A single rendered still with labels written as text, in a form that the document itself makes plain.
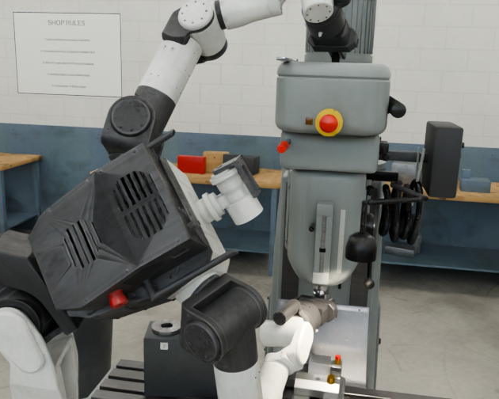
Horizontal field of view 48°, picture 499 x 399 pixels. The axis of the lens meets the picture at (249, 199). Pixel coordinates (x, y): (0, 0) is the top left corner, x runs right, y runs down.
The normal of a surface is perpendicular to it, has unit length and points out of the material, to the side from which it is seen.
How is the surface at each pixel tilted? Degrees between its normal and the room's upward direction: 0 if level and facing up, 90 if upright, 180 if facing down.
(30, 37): 90
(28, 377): 90
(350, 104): 90
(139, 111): 62
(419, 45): 90
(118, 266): 74
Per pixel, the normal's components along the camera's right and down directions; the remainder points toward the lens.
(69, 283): -0.43, -0.08
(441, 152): -0.17, 0.22
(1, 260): 0.05, 0.23
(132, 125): 0.02, -0.25
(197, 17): -0.24, -0.35
